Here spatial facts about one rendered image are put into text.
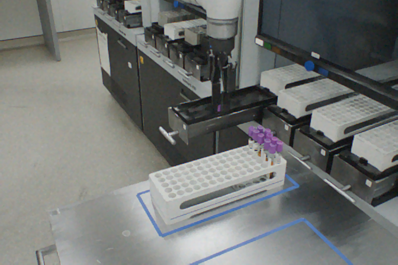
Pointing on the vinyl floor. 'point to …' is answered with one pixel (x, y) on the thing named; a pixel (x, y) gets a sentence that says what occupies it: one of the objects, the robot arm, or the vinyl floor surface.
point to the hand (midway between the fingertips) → (220, 98)
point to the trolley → (223, 229)
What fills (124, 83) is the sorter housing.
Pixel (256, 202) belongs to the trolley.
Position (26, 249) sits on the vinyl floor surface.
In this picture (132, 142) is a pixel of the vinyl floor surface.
